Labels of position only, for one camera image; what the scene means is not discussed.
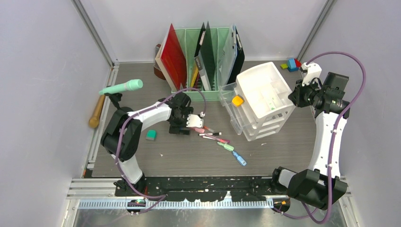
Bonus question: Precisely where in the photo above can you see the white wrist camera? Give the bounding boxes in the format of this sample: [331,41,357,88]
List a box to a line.
[301,62,322,86]
[186,112,205,128]

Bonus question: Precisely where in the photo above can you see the green eraser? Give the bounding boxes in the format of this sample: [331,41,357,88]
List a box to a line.
[146,130,157,141]

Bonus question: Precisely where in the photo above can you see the black book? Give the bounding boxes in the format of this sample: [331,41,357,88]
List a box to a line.
[194,22,216,91]

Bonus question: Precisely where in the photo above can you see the mint green microphone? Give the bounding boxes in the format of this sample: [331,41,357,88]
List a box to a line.
[98,79,143,95]

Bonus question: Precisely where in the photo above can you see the red notebook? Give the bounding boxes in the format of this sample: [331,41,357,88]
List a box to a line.
[155,24,187,92]

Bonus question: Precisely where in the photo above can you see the black microphone stand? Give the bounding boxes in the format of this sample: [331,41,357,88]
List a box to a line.
[107,93,133,112]

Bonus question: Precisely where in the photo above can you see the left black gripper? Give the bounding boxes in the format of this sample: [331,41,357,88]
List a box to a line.
[169,107,193,134]

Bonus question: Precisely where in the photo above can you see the brown round object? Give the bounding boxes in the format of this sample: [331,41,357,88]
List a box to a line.
[153,44,166,80]

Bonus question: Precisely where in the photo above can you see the yellow book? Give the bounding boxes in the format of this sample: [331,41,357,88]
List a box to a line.
[190,66,199,87]

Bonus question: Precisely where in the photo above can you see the pink pen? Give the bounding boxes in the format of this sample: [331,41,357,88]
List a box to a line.
[199,133,230,144]

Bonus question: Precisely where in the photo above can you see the white drawer organizer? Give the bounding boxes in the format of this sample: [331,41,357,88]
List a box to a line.
[233,62,295,141]

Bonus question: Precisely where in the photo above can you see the clear plastic drawer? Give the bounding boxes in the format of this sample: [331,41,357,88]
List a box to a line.
[218,83,245,135]

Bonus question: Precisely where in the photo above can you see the pink highlighter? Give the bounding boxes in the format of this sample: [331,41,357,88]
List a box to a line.
[193,127,205,134]

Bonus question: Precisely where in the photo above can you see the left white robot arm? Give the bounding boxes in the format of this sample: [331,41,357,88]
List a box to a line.
[100,93,193,196]

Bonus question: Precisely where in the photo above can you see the orange eraser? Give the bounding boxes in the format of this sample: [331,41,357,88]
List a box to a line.
[231,95,244,107]

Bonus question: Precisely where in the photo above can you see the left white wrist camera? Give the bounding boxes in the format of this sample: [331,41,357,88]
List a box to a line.
[186,112,205,128]

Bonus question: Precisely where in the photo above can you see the colourful toy blocks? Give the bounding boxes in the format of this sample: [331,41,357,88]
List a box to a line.
[280,58,302,72]

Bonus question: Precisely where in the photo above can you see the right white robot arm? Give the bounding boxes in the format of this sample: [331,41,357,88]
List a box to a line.
[270,72,349,210]

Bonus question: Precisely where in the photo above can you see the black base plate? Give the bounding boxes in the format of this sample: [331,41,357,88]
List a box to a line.
[113,176,287,202]

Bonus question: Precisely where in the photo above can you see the green file organizer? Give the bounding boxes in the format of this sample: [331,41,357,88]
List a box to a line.
[175,27,231,101]

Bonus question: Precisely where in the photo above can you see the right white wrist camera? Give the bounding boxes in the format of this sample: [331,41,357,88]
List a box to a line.
[301,62,322,86]

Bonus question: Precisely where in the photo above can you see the black clipboard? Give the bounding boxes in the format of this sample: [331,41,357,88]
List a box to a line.
[226,25,245,85]

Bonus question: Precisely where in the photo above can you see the green highlighter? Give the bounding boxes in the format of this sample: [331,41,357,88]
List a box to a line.
[217,142,235,152]

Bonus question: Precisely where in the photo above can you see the red black pen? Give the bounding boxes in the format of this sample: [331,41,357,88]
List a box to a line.
[203,126,215,133]

